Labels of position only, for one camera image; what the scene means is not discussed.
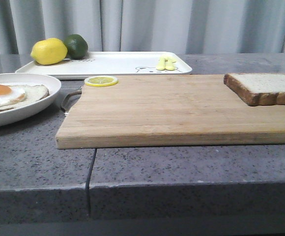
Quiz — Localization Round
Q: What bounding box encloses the bread slice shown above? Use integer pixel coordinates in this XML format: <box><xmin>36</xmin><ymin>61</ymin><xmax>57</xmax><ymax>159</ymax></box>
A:
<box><xmin>0</xmin><ymin>85</ymin><xmax>49</xmax><ymax>112</ymax></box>
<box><xmin>224</xmin><ymin>73</ymin><xmax>285</xmax><ymax>106</ymax></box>

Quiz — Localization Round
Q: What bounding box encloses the white round plate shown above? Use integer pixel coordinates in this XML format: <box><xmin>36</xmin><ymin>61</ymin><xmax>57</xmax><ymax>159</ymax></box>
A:
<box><xmin>0</xmin><ymin>73</ymin><xmax>61</xmax><ymax>126</ymax></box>

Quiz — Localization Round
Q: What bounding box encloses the fried egg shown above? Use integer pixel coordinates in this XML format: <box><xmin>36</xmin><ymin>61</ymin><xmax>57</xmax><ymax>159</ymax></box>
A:
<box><xmin>0</xmin><ymin>85</ymin><xmax>27</xmax><ymax>107</ymax></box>

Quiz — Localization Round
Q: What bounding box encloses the white bear tray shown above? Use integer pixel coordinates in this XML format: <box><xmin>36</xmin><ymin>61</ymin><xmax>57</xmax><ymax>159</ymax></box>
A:
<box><xmin>16</xmin><ymin>52</ymin><xmax>192</xmax><ymax>80</ymax></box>

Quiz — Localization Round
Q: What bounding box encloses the wooden cutting board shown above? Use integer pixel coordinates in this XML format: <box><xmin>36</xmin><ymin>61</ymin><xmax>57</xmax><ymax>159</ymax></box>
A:
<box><xmin>56</xmin><ymin>75</ymin><xmax>285</xmax><ymax>149</ymax></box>

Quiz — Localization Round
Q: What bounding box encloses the yellow plastic fork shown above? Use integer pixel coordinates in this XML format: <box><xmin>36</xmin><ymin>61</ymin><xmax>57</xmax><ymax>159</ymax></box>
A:
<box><xmin>156</xmin><ymin>55</ymin><xmax>167</xmax><ymax>71</ymax></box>

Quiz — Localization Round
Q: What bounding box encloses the yellow lemon slice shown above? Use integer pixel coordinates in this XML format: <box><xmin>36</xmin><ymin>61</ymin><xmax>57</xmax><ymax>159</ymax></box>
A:
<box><xmin>84</xmin><ymin>75</ymin><xmax>118</xmax><ymax>87</ymax></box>

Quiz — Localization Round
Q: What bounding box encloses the yellow plastic knife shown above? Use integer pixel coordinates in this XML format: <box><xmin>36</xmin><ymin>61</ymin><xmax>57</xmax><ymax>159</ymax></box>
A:
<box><xmin>165</xmin><ymin>57</ymin><xmax>176</xmax><ymax>71</ymax></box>

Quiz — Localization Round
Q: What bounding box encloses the green lime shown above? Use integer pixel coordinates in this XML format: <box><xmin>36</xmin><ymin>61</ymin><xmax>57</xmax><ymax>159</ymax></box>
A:
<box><xmin>63</xmin><ymin>34</ymin><xmax>88</xmax><ymax>59</ymax></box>

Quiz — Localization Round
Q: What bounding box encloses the grey curtain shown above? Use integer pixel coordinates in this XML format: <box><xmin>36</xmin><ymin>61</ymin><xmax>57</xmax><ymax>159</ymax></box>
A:
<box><xmin>0</xmin><ymin>0</ymin><xmax>285</xmax><ymax>54</ymax></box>

